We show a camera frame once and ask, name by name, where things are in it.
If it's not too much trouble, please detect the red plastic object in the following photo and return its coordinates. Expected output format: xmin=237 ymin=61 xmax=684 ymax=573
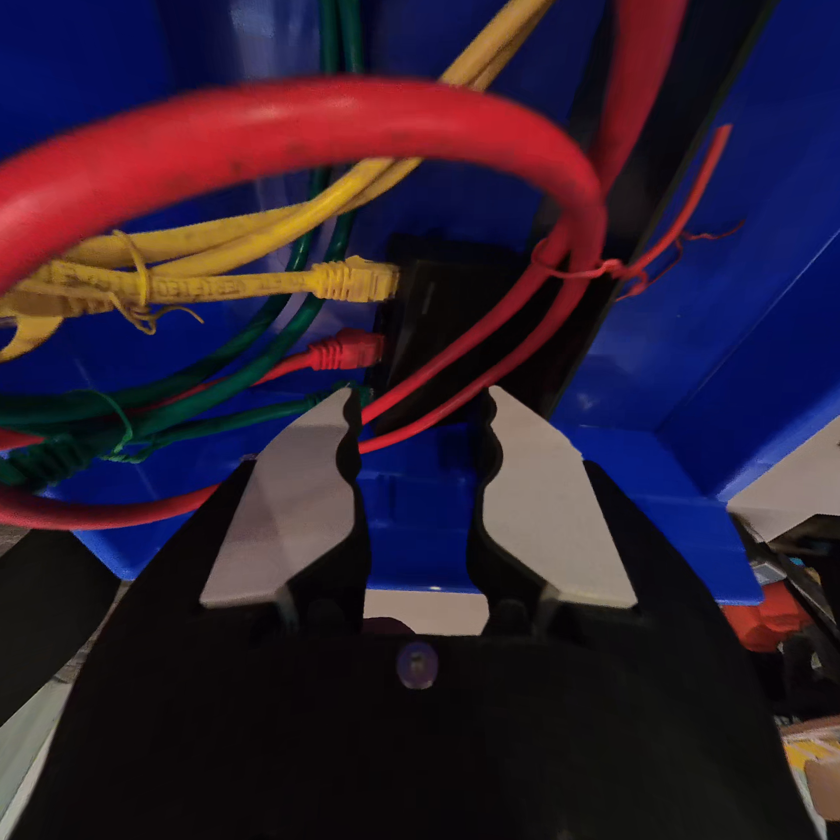
xmin=722 ymin=581 xmax=811 ymax=652

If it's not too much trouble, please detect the red twist tie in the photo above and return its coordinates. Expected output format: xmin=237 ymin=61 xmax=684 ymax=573
xmin=530 ymin=123 xmax=746 ymax=303

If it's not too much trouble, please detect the green ethernet cable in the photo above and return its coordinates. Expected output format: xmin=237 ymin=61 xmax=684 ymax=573
xmin=0 ymin=0 xmax=375 ymax=490

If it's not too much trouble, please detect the blue plastic bin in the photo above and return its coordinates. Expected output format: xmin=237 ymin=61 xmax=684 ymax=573
xmin=0 ymin=0 xmax=840 ymax=608

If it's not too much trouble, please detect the yellow ethernet cable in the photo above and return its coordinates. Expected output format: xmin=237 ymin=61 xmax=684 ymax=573
xmin=0 ymin=0 xmax=559 ymax=362

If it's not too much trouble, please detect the black ethernet switch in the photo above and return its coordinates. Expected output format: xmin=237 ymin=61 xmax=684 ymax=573
xmin=367 ymin=233 xmax=624 ymax=434

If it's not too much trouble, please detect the yellow twist tie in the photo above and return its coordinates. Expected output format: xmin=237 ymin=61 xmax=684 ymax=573
xmin=108 ymin=230 xmax=206 ymax=336

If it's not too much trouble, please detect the green twist tie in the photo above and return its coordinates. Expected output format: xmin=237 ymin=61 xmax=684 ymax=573
xmin=82 ymin=388 xmax=155 ymax=463

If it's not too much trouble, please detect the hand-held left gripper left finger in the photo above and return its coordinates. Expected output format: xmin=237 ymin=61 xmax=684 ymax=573
xmin=199 ymin=387 xmax=371 ymax=608

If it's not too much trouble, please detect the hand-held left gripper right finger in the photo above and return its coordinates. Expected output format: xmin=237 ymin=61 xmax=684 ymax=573
xmin=467 ymin=385 xmax=639 ymax=608

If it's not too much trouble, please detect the red ethernet cable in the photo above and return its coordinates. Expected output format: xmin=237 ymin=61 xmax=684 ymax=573
xmin=0 ymin=0 xmax=690 ymax=531

